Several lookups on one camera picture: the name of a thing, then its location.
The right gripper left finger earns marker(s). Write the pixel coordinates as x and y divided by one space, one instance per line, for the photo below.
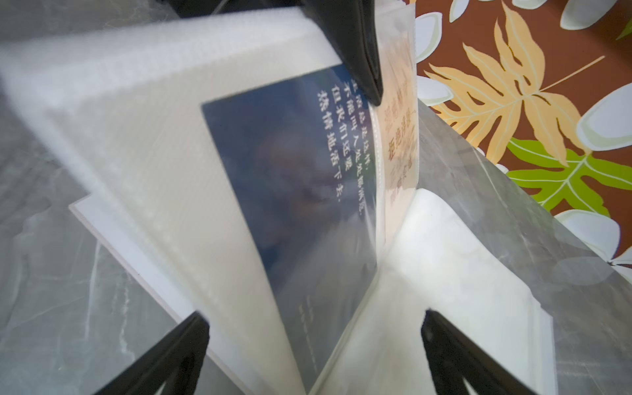
172 366

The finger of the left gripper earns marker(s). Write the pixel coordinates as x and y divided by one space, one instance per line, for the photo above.
349 26

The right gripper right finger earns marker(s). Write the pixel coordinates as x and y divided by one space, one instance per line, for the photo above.
457 363

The dark blue booklet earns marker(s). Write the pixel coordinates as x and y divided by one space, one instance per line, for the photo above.
300 157

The white photo album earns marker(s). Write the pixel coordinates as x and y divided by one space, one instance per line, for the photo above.
122 110

